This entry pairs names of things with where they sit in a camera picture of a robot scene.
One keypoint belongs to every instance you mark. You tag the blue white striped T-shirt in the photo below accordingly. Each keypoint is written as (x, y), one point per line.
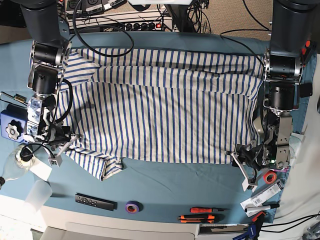
(163, 106)

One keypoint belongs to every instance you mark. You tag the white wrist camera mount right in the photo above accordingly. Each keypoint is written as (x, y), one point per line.
(56, 160)

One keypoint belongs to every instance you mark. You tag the black power strip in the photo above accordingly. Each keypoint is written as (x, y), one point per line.
(140, 26)

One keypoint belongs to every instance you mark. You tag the blue black clamp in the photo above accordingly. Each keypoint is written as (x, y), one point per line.
(253, 230)

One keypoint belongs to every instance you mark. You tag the white packaged item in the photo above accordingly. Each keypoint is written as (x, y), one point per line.
(263, 195)

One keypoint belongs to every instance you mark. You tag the purple tape roll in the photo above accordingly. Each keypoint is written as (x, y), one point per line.
(133, 207)

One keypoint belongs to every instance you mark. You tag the blue box with knob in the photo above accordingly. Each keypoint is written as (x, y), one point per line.
(13, 121)

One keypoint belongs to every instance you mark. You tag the black remote control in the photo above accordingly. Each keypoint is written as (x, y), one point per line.
(95, 202)

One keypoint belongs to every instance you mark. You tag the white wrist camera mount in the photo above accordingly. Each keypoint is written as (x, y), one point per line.
(56, 160)
(251, 176)

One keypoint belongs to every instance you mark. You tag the orange tape roll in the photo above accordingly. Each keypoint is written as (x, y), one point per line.
(270, 177)

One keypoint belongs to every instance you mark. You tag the small black box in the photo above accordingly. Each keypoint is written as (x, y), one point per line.
(306, 90)

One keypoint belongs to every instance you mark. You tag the red screwdriver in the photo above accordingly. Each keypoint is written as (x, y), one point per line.
(198, 209)

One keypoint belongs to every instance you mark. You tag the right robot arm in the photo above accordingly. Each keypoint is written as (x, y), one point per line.
(49, 56)

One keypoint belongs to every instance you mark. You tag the clear plastic bottle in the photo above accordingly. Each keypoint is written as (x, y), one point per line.
(18, 163)

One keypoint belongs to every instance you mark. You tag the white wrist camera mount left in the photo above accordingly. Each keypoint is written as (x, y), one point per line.
(251, 176)

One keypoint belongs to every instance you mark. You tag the orange utility knife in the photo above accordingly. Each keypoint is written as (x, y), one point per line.
(199, 218)

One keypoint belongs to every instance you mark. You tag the black marker pen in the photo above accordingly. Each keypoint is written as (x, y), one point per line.
(261, 208)

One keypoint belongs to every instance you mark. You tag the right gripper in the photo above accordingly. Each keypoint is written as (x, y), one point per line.
(57, 136)

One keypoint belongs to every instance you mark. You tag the teal table cloth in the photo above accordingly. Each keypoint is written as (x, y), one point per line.
(165, 190)

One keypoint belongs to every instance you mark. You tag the translucent plastic cup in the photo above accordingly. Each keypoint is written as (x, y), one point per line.
(40, 192)

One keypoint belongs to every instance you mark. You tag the leaf pattern card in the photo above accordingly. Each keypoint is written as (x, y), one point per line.
(295, 143)

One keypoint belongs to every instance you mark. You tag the beige ceramic mug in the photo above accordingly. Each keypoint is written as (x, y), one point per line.
(259, 126)

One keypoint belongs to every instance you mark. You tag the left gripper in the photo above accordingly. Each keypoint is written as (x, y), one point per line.
(257, 158)

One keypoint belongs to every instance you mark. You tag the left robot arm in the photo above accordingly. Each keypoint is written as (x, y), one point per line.
(284, 62)

